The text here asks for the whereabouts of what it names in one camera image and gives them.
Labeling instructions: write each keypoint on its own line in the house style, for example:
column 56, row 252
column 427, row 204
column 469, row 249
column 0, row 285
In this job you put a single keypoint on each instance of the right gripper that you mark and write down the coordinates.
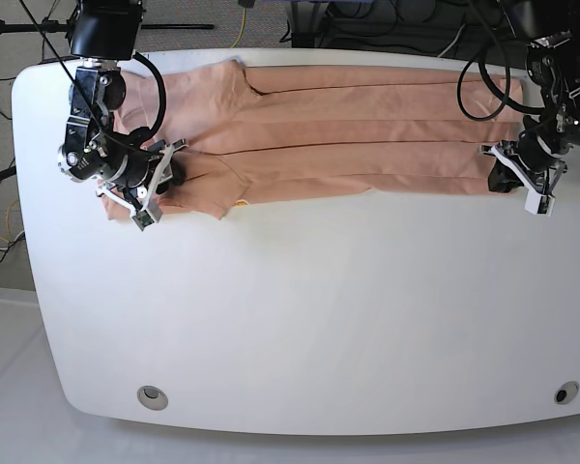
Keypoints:
column 146, row 174

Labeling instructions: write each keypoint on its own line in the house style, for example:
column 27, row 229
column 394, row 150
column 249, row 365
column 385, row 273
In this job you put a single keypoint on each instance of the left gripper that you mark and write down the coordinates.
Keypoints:
column 523, row 163

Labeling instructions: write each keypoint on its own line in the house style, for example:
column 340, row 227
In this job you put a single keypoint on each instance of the peach pink T-shirt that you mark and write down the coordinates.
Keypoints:
column 268, row 134

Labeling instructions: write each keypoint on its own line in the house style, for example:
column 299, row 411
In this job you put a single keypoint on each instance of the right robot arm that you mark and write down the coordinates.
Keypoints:
column 92, row 148

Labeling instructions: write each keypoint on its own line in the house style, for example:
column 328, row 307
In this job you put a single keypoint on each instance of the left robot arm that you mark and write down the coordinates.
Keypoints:
column 550, row 30

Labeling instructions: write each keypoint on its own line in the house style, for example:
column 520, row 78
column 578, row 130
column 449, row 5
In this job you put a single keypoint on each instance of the black tripod stand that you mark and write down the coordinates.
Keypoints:
column 9, row 28

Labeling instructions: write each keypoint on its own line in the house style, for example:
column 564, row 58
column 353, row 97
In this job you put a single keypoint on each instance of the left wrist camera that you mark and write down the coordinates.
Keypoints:
column 539, row 204

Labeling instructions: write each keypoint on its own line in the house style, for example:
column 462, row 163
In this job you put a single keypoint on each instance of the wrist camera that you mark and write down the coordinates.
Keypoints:
column 539, row 204
column 144, row 218

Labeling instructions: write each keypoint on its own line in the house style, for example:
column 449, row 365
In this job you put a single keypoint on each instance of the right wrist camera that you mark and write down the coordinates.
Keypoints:
column 144, row 218

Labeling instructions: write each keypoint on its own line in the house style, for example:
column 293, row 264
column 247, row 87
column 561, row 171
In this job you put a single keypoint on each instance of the black equipment frame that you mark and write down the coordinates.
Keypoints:
column 446, row 29

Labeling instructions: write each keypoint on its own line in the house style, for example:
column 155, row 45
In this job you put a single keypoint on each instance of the right table cable grommet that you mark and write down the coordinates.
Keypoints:
column 566, row 393

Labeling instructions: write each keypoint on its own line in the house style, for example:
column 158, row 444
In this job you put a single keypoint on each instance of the table cable grommet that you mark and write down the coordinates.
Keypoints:
column 152, row 398
column 566, row 393

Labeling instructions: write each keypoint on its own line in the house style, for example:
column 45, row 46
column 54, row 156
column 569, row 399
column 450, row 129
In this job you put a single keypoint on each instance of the left table cable grommet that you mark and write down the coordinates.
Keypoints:
column 152, row 398

